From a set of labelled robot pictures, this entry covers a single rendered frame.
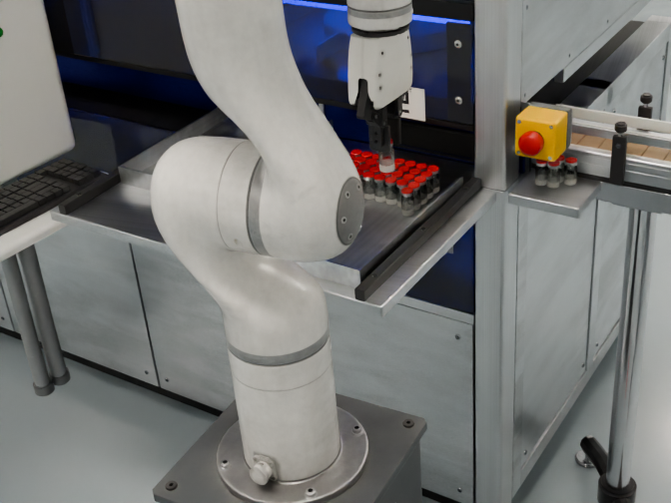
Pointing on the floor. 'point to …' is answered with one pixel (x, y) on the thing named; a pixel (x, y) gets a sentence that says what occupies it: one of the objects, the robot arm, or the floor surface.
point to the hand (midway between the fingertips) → (384, 133)
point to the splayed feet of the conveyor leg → (594, 453)
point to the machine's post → (495, 241)
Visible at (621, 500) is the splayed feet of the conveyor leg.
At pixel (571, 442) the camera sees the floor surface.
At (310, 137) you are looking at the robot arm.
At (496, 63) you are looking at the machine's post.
